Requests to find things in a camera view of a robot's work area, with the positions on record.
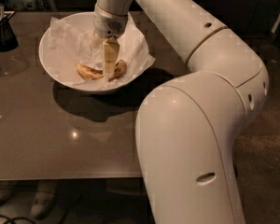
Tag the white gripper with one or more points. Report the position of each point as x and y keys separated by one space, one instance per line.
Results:
x=109 y=25

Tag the dark glass pen holder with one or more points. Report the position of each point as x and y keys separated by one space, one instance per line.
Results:
x=8 y=40

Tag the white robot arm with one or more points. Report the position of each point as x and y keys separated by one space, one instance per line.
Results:
x=185 y=128

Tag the white ceramic bowl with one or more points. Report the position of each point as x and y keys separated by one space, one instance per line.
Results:
x=57 y=69

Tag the white shoe left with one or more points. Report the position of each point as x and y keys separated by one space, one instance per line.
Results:
x=6 y=188

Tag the white paper liner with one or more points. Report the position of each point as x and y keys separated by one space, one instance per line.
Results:
x=74 y=44

